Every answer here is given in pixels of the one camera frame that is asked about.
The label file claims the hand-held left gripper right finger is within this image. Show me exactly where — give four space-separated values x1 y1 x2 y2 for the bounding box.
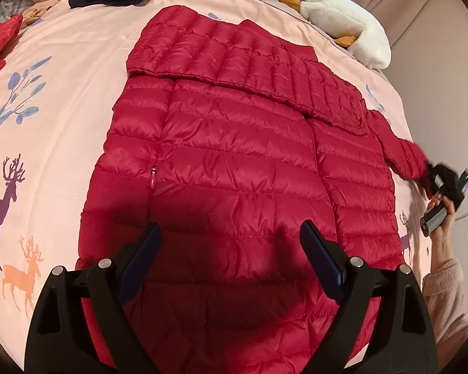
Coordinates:
300 220 439 374

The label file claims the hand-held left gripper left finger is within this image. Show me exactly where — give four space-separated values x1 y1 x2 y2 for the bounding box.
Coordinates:
24 222 164 374

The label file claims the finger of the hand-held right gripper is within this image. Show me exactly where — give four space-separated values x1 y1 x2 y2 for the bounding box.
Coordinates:
417 160 439 200

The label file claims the red down jacket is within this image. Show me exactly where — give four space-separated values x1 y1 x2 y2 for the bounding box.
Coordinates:
75 5 433 374

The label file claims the person's right forearm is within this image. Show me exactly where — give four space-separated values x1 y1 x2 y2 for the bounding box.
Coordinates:
421 258 468 359

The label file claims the person's right hand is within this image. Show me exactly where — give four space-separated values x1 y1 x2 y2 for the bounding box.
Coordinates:
427 193 459 266

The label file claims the pink deer print bedspread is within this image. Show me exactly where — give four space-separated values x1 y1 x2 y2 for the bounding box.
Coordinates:
0 0 433 374

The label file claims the pink curtain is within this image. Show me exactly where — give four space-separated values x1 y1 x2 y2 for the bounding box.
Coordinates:
296 0 465 74

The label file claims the white goose plush toy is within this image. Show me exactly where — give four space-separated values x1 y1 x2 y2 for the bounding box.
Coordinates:
224 0 392 69

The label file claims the peach cloth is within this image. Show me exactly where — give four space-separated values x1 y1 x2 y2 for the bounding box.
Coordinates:
21 0 61 28

